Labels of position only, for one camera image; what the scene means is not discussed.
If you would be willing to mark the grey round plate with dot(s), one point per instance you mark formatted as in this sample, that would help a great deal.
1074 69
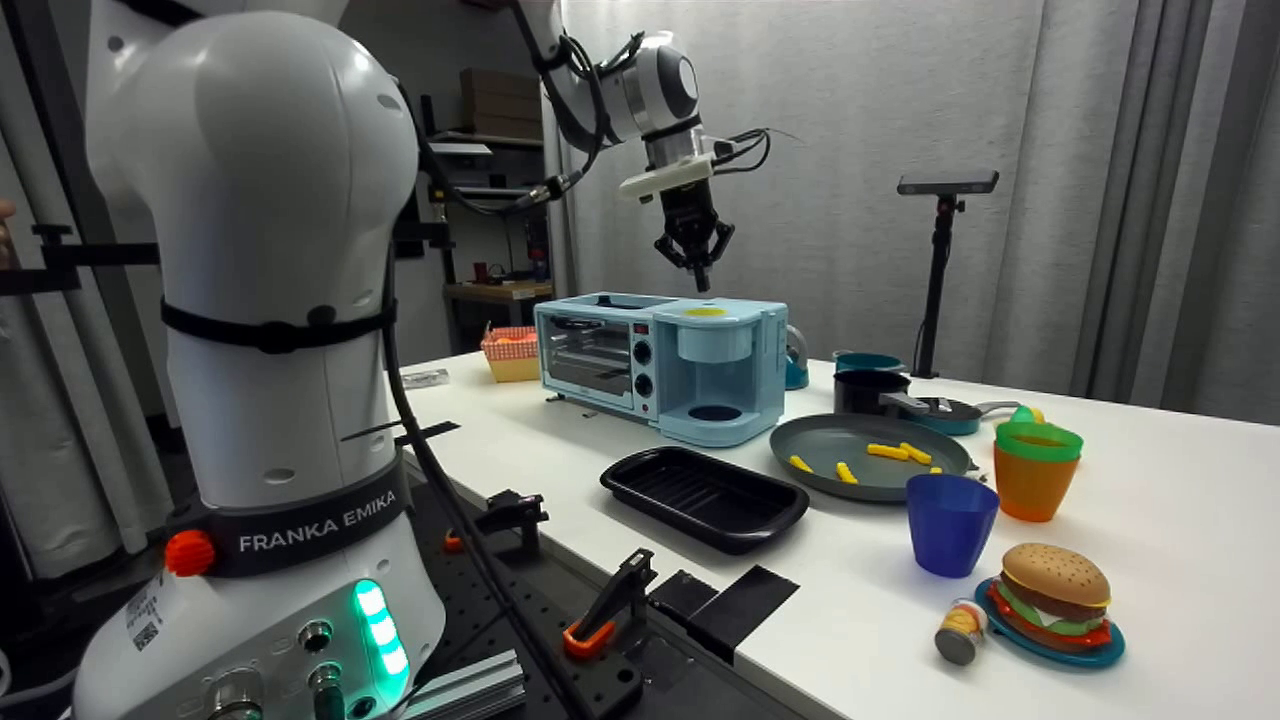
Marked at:
867 483

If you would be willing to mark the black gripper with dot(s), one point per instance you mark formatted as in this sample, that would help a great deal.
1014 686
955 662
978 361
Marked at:
695 212

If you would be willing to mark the black tripod stand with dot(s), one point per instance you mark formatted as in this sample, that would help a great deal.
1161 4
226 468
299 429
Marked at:
946 182

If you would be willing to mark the black perforated base board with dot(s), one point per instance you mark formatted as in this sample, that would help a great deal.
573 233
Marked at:
665 682

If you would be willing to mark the green yellow red toy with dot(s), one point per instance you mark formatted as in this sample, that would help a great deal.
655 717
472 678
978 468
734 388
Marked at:
1024 415

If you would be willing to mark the toy hamburger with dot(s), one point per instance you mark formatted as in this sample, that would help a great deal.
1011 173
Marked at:
1054 573

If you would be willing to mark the orange cup with green rim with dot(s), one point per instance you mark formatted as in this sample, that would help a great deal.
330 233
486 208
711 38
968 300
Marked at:
1034 487

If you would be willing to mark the small toy can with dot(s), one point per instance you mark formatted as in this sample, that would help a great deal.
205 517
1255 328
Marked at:
957 637

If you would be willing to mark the orange toy basket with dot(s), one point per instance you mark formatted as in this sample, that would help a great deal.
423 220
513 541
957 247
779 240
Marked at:
509 358

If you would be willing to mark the small blue toy plate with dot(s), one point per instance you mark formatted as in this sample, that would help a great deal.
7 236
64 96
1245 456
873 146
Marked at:
1066 656

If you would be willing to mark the black toy frying pan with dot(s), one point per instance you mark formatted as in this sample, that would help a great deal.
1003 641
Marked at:
941 416

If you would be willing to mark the aluminium extrusion rail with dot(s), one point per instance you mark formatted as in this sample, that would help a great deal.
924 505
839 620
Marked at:
467 686

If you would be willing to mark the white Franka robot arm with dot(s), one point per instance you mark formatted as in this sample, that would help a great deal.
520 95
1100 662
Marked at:
264 200

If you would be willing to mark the black toy pot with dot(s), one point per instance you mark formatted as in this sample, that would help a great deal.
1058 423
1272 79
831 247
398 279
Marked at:
867 388

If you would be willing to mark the short black bracket plate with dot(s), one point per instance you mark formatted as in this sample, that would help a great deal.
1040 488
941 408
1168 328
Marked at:
677 596

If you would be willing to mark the black rectangular tray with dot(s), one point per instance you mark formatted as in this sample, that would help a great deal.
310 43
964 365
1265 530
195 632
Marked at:
695 501

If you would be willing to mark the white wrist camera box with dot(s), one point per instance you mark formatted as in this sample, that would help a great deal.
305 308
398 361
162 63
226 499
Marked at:
660 173

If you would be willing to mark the light blue coffee maker station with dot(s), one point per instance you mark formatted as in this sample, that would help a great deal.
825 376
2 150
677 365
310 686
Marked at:
601 353

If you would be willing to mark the long black bracket plate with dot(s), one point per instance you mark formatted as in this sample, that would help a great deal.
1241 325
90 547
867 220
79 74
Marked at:
744 607

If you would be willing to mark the black clamp with orange grip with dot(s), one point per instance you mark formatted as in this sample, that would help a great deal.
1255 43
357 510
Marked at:
513 513
605 603

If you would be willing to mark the teal toy pot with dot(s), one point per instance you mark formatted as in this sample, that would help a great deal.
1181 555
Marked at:
867 361

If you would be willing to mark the yellow toy fry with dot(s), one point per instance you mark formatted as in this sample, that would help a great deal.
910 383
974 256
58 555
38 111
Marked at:
800 467
894 455
846 474

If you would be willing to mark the blue plastic cup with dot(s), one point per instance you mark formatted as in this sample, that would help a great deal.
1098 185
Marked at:
949 527

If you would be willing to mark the background shelf unit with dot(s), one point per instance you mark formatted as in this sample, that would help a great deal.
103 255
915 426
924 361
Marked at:
502 288

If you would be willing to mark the black stand bar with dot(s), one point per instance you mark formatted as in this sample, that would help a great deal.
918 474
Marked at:
82 255

